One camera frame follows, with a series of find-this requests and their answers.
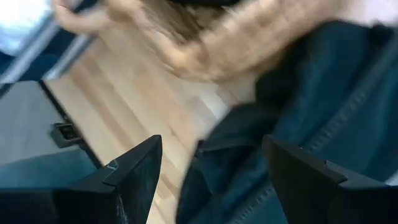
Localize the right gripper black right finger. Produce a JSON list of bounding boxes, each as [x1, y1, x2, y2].
[[262, 134, 398, 224]]

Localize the dark teal jeans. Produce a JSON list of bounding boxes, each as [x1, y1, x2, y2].
[[175, 19, 398, 224]]

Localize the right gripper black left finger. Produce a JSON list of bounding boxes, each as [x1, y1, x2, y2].
[[0, 134, 164, 224]]

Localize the black table edge bracket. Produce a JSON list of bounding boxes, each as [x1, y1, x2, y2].
[[49, 121, 85, 149]]

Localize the blue floor mat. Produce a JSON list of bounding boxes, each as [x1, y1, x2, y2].
[[0, 149, 98, 189]]

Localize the navy fabric bin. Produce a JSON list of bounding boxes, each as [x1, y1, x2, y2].
[[0, 0, 95, 85]]

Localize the woven wicker basket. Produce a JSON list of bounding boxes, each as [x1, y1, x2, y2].
[[50, 0, 343, 84]]

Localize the smooth white garment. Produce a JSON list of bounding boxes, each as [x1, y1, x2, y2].
[[0, 0, 53, 57]]

